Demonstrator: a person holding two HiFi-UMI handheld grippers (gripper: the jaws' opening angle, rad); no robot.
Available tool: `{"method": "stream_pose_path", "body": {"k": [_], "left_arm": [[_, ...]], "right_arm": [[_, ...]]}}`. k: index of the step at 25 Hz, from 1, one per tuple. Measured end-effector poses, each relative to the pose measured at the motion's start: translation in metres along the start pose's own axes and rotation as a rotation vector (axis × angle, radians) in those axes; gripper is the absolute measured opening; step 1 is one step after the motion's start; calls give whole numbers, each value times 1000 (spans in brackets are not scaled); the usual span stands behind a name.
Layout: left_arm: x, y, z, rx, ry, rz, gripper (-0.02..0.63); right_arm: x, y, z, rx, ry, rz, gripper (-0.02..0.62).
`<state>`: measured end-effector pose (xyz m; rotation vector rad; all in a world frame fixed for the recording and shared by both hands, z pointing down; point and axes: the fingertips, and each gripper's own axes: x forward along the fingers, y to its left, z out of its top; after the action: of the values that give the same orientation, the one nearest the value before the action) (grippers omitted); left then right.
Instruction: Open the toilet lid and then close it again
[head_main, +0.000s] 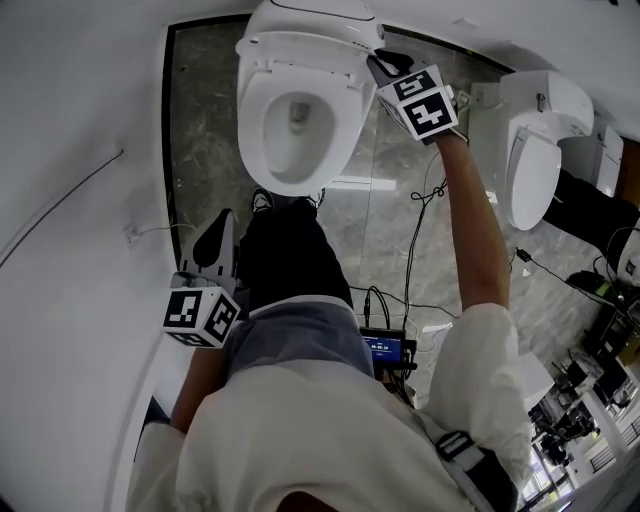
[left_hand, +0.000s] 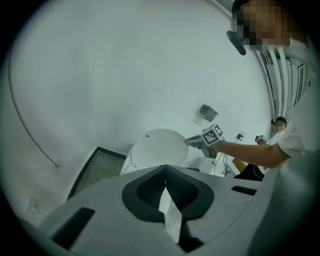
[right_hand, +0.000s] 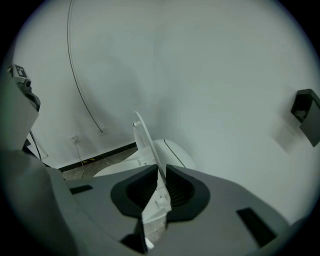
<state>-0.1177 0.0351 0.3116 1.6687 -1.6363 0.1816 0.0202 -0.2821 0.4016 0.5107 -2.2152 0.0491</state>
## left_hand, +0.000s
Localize black wall cable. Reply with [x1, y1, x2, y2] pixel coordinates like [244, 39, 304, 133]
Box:
[8, 57, 60, 168]

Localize white air conditioner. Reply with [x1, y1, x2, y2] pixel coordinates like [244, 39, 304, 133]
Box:
[289, 62, 311, 107]

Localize person's head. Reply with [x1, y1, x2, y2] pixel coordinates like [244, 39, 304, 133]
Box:
[231, 0, 311, 52]

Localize black wall paper holder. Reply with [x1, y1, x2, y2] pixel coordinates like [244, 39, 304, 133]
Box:
[199, 104, 219, 122]

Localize black head-worn camera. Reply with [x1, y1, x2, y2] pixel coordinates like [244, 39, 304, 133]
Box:
[226, 29, 247, 56]

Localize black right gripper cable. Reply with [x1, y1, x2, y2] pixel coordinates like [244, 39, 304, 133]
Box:
[219, 151, 231, 177]

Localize white wall socket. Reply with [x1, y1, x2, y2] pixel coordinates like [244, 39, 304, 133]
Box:
[26, 197, 41, 213]

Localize white toilet lid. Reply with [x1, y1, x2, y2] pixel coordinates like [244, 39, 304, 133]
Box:
[133, 128, 190, 168]

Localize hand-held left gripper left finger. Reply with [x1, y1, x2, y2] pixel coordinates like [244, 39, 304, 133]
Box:
[39, 164, 186, 256]

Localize black skirting strip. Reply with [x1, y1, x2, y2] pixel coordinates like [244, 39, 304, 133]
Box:
[66, 146, 128, 201]

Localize white wall cable plate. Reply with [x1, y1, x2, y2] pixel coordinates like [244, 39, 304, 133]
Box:
[50, 159, 63, 174]

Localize white ceiling pipes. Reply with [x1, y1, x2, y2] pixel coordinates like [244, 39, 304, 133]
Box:
[256, 46, 292, 120]

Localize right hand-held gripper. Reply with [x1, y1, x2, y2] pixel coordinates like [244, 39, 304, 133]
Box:
[184, 123, 225, 159]

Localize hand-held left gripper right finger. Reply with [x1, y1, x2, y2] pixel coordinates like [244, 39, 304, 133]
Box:
[165, 164, 262, 256]

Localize person's right forearm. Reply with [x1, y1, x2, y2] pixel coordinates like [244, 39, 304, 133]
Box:
[212, 140, 292, 169]

